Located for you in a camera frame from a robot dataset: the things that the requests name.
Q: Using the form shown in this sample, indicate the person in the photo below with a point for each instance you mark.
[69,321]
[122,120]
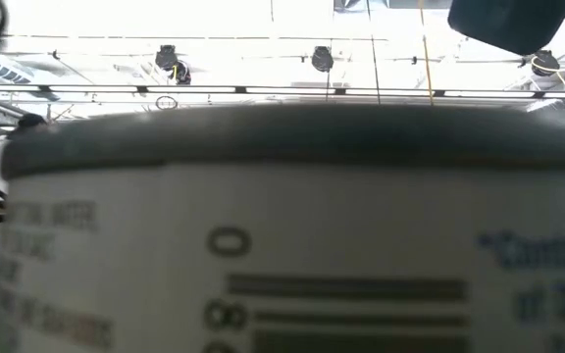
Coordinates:
[30,120]

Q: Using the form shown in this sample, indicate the long ceiling light bar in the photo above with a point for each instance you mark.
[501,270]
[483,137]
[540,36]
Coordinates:
[91,88]

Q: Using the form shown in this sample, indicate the green white tuna can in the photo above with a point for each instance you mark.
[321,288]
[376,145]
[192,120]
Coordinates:
[282,196]

